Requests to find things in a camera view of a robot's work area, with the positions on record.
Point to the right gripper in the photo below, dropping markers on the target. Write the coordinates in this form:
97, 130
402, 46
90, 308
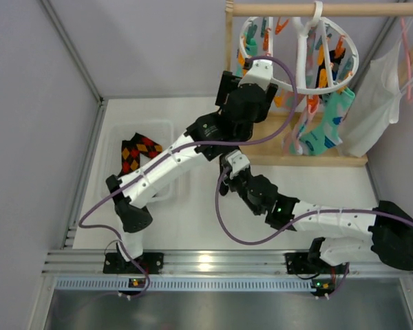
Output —
225, 178

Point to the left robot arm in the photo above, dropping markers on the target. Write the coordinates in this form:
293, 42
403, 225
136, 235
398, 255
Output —
203, 141

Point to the teal sock right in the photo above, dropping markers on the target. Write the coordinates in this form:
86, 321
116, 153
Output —
326, 135

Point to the black sock on hanger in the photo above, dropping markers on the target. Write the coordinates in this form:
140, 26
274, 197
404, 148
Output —
322, 74

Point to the white round clip hanger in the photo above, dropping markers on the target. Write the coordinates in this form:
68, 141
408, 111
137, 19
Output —
304, 17

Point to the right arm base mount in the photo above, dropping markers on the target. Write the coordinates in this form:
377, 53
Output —
297, 263

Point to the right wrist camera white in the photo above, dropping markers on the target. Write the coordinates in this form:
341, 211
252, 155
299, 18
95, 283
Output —
237, 162

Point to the argyle red orange sock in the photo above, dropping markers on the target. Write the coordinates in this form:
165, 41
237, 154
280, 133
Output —
132, 150

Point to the grey slotted cable duct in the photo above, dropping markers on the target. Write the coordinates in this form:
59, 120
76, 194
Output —
190, 284

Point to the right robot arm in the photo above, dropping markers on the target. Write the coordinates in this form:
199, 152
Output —
383, 233

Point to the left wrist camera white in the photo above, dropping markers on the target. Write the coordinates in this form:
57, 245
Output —
258, 72

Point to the teal sock left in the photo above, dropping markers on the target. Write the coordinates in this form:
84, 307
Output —
251, 50

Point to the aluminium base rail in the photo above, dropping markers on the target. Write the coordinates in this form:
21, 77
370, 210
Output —
177, 262

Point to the white cloth garment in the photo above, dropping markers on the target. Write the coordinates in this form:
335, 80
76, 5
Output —
375, 107

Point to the pink sock front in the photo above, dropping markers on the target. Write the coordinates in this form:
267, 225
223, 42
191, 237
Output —
291, 144

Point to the pink clothes hanger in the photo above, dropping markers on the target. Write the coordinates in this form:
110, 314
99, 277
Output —
411, 55

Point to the teal sock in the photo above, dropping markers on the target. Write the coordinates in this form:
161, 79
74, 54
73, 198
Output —
326, 135
251, 50

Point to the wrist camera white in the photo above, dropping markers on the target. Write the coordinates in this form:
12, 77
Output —
258, 72
237, 162

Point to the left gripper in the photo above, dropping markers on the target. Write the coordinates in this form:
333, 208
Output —
224, 89

